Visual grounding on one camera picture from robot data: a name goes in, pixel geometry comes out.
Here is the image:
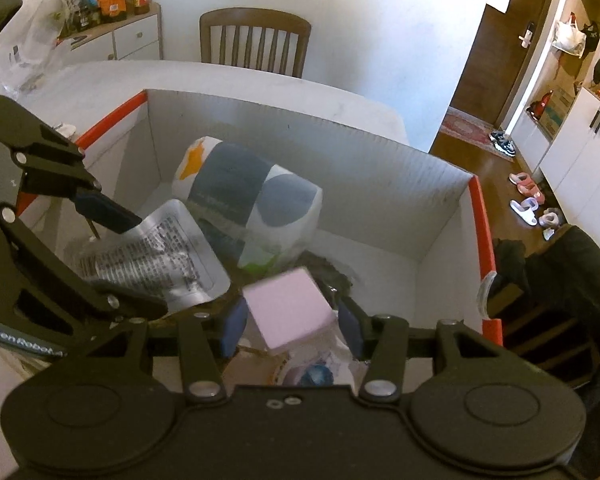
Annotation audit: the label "white tall cabinets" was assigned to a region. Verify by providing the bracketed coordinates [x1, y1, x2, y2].
[510, 87, 600, 251]

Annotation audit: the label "white small cabinet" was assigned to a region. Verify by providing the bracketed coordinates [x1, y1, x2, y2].
[55, 2, 163, 63]

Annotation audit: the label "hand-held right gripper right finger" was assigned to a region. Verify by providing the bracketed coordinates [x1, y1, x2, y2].
[337, 297, 531, 403]

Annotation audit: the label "pink rectangular box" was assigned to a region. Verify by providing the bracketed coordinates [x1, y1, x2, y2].
[241, 266, 335, 351]

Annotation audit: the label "red bag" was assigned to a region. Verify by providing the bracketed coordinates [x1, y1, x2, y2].
[527, 91, 554, 119]

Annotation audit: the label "clear plastic bags pile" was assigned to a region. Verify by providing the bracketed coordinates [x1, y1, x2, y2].
[0, 0, 76, 96]

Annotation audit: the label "white hanging bag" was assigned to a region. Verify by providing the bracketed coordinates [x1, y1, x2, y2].
[552, 15, 587, 58]

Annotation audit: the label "pair of dark sneakers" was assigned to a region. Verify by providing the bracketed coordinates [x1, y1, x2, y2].
[489, 130, 517, 157]

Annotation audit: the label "red cardboard box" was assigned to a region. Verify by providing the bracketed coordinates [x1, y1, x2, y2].
[17, 88, 505, 391]

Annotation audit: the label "black hanging bag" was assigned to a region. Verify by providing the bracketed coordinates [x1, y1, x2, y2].
[577, 20, 600, 59]

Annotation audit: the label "pair of pink slippers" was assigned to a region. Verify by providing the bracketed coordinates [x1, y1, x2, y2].
[509, 172, 546, 203]

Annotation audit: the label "white blue packet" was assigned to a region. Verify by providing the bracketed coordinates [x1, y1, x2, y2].
[282, 337, 366, 388]

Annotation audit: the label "brown wooden door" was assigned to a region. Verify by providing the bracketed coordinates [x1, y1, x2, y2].
[450, 0, 563, 126]

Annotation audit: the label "brown wooden chair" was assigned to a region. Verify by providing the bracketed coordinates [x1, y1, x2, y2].
[199, 7, 312, 79]

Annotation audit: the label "pair of white slippers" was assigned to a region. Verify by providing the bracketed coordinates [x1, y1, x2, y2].
[510, 197, 540, 227]

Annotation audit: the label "marble patterned desktop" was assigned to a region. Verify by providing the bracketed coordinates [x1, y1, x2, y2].
[0, 59, 411, 466]

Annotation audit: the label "printed cardboard carton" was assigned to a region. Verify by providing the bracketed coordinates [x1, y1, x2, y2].
[540, 87, 576, 136]

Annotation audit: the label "pair of beige slippers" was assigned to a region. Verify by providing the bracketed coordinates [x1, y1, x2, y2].
[539, 209, 564, 241]

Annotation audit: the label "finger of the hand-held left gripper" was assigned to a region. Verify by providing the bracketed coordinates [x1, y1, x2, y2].
[11, 125, 143, 234]
[0, 205, 168, 352]

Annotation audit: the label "wooden chair with jacket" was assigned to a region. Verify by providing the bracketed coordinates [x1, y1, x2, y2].
[487, 275, 600, 391]

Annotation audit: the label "patterned red rug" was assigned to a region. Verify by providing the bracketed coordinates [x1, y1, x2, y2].
[439, 106, 516, 161]

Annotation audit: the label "dark jacket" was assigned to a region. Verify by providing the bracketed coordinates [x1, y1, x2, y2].
[492, 225, 600, 476]

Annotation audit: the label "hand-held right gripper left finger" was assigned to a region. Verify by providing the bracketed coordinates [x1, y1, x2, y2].
[67, 299, 248, 403]

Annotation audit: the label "dark scouring pad pack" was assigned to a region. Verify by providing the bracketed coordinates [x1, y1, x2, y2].
[300, 252, 355, 301]

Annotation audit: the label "clear printed plastic packet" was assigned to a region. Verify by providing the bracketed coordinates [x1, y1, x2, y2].
[72, 199, 231, 318]

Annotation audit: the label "blue white packaged roll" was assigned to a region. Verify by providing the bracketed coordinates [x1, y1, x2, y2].
[171, 136, 324, 273]

